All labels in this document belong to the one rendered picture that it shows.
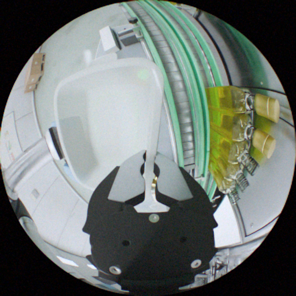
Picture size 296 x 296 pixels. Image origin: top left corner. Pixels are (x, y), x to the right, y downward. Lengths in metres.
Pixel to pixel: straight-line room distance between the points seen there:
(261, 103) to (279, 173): 0.21
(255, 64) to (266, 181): 0.34
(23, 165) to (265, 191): 0.70
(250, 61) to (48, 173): 3.87
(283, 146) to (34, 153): 0.63
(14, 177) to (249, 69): 0.75
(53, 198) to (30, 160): 3.35
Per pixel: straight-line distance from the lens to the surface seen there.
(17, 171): 0.37
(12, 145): 3.56
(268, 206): 0.39
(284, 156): 0.31
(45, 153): 0.33
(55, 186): 3.66
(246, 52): 0.41
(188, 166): 0.45
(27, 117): 3.81
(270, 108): 0.16
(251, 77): 0.39
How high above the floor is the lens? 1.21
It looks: 61 degrees down
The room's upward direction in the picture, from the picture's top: 168 degrees counter-clockwise
